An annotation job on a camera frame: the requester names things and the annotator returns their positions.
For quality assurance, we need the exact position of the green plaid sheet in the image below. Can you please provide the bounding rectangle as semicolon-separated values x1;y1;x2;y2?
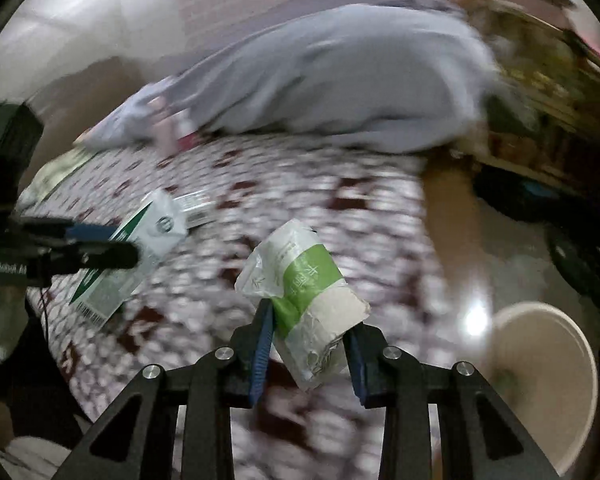
17;147;98;211

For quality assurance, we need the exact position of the wooden shelf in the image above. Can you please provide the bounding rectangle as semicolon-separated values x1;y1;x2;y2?
457;0;600;188

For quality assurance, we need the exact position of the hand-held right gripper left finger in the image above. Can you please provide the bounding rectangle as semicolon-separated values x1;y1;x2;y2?
50;299;276;480

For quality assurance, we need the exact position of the black floor object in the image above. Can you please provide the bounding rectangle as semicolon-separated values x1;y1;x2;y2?
472;164;600;306

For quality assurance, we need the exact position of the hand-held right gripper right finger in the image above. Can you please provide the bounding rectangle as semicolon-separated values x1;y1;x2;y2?
342;324;556;480

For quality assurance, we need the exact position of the printed fleece blanket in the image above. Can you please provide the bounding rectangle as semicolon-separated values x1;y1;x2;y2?
17;132;441;480

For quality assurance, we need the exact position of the grey-blue duvet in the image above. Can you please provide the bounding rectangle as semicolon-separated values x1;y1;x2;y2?
82;2;501;156

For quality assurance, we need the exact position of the brown headboard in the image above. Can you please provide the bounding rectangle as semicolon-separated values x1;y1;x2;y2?
27;57;151;161

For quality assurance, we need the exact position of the green white carton box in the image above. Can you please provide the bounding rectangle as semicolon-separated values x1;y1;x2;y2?
69;189;191;331

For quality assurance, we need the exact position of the green white plastic packet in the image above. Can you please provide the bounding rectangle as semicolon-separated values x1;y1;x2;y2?
235;218;371;391

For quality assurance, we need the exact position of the white pill bottle pink label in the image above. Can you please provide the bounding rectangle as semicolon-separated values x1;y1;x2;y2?
175;109;202;142

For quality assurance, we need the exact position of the white box green print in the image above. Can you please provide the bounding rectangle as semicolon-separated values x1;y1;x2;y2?
174;191;217;229

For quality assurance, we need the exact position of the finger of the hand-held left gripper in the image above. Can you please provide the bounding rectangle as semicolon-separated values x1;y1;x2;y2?
16;216;118;242
47;241;140;276

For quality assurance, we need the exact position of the pink insulated bottle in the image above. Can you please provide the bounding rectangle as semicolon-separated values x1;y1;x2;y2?
151;96;182;155

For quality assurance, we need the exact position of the beige waste bin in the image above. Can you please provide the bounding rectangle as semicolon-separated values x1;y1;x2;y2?
482;301;599;478

